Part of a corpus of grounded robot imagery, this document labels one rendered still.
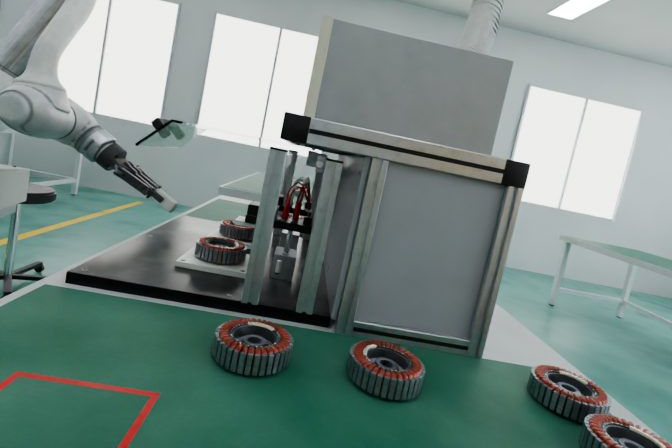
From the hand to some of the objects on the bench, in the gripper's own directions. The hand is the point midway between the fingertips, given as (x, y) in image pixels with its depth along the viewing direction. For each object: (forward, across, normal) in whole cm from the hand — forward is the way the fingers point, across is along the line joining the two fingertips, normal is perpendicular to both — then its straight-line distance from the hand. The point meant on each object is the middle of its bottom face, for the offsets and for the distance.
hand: (164, 200), depth 113 cm
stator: (+35, +59, +9) cm, 69 cm away
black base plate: (+25, +12, +3) cm, 28 cm away
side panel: (+58, +45, +22) cm, 77 cm away
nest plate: (+23, +24, +4) cm, 34 cm away
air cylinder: (+35, +24, +12) cm, 44 cm away
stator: (+22, 0, +6) cm, 23 cm away
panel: (+45, +12, +17) cm, 50 cm away
